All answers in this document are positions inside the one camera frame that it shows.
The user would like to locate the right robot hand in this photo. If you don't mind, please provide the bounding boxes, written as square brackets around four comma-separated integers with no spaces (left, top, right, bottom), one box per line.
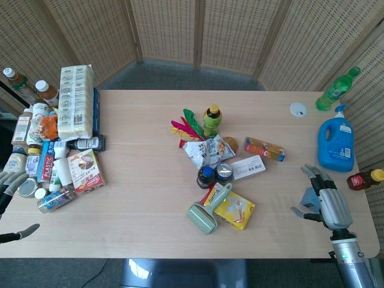
[290,163,355,231]

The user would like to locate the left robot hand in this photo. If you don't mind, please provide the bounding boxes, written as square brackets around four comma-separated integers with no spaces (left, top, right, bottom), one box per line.
[0,170,41,244]

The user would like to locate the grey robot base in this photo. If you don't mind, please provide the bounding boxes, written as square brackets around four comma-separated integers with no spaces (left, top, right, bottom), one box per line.
[119,258,250,288]

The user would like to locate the orange plastic snack packet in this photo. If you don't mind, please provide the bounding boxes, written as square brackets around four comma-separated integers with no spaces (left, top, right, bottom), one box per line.
[31,115,59,141]

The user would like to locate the white snack bag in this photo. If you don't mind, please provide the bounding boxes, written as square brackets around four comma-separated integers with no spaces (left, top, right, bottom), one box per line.
[182,134,237,169]

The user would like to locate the colourful feather toy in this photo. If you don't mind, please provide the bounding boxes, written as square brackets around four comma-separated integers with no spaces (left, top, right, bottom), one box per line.
[170,108,206,148]

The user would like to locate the silver lid jar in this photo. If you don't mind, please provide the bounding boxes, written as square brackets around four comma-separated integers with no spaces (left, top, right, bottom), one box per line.
[17,177,39,199]

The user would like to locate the small blue box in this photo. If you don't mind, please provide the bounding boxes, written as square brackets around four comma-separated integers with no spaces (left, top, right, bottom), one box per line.
[301,186,322,211]

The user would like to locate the cream sauce jar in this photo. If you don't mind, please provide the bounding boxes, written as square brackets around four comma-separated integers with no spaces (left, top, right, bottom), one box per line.
[5,145,28,175]

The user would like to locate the small blue label jar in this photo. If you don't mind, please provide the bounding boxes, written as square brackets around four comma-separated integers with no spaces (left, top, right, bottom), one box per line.
[25,146,43,177]

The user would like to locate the brown tea bottle yellow cap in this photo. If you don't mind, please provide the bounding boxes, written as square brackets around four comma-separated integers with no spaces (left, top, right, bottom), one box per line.
[346,169,384,191]

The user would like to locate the plastic wrap box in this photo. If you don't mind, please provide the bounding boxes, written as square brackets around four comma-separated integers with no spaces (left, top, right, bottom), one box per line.
[37,140,58,183]

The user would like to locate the white tube bottle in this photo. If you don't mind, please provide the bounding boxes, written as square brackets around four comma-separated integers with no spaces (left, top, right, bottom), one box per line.
[49,158,73,193]

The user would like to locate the beige labelled bottle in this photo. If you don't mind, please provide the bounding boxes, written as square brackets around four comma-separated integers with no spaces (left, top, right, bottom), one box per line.
[11,108,34,148]

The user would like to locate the blue detergent pump bottle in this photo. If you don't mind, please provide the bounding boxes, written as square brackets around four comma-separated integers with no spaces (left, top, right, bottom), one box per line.
[317,103,356,173]

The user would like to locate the red white food box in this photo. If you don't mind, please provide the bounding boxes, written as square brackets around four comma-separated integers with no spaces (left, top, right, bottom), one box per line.
[66,148,107,195]

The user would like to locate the white round container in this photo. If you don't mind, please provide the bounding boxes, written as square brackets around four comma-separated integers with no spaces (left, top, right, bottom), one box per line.
[26,103,52,145]

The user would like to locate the orange red carton box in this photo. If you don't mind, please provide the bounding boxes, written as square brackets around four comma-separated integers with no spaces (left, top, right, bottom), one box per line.
[243,137,286,163]

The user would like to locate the dark bottle white label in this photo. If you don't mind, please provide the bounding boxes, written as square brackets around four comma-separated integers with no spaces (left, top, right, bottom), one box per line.
[67,134,106,152]

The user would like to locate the white barcode label card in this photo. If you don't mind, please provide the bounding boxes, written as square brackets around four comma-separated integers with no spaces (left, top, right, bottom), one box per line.
[231,155,267,181]

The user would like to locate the yellow packet with picture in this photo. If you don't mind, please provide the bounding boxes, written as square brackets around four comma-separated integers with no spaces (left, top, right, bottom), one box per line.
[213,191,256,231]

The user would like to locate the brown drink bottle white cap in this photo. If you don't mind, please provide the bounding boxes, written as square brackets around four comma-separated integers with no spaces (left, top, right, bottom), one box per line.
[34,80,60,108]

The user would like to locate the tea bottle white cap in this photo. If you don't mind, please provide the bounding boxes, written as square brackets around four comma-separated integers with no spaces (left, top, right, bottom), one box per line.
[2,67,40,106]

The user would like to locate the white round lid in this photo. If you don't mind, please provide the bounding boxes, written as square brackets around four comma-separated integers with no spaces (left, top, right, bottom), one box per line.
[289,102,308,117]

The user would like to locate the white paper towel pack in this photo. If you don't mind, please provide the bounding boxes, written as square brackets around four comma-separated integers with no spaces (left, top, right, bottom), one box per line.
[56,64,96,140]

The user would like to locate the silver top tin can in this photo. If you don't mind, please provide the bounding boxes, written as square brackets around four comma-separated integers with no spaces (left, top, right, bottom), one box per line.
[215,162,235,183]

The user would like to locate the blue flat box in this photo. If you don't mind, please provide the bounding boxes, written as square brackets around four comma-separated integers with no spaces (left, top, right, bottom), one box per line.
[92,87,101,138]

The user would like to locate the green soda bottle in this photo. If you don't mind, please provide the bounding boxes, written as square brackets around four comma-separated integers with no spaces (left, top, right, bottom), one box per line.
[314,67,361,111]

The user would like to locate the green lint roller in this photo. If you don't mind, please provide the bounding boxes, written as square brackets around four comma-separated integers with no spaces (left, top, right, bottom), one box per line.
[187,182,233,235]

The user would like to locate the dark jar blue lid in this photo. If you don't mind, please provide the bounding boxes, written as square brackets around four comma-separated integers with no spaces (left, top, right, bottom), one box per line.
[196,166,217,190]

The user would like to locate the green tea bottle yellow cap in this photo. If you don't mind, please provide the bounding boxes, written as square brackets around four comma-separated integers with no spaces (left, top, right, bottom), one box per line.
[203,103,222,140]

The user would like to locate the folding bamboo screen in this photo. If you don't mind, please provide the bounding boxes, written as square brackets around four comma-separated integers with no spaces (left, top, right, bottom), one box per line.
[0,0,384,250]

